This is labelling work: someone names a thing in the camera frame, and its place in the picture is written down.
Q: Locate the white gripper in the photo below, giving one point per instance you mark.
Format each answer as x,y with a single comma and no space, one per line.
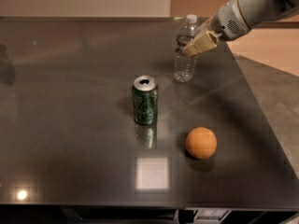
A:
226,22

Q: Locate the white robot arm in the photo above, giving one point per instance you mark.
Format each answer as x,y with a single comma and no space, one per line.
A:
256,12

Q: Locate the green soda can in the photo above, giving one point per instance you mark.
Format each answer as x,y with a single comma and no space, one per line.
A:
145,99

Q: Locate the orange ball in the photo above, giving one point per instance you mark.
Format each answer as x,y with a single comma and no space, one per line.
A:
201,143

